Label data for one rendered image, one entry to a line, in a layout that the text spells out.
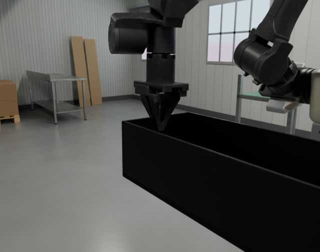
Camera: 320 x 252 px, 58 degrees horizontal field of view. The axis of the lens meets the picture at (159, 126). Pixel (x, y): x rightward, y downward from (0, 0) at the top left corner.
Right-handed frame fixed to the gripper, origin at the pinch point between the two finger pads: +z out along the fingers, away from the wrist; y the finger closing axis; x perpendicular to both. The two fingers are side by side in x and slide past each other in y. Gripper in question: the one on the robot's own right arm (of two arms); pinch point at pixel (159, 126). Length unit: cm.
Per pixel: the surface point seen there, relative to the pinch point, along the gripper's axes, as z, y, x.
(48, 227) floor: 111, -154, 21
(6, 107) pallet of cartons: 83, -532, 70
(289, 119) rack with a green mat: 25, -48, 148
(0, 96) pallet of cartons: 63, -533, 63
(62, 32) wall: -62, -653, 226
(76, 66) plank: 16, -628, 247
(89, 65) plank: 13, -629, 281
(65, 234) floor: 111, -138, 27
